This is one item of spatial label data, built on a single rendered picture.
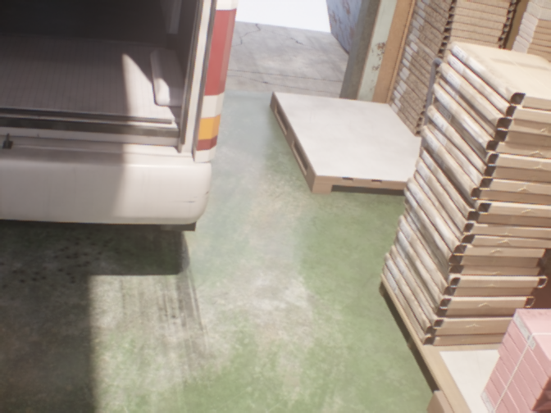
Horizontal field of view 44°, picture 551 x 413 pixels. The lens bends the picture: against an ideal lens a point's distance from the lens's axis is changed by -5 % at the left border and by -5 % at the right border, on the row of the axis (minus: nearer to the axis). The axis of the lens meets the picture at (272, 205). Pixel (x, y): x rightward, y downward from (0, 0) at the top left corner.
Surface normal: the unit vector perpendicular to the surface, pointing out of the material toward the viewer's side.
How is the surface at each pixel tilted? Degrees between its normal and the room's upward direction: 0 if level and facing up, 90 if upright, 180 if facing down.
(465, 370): 0
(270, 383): 0
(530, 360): 90
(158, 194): 88
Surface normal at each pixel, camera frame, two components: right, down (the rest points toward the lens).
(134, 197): 0.26, 0.49
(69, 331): 0.18, -0.85
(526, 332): -0.97, -0.07
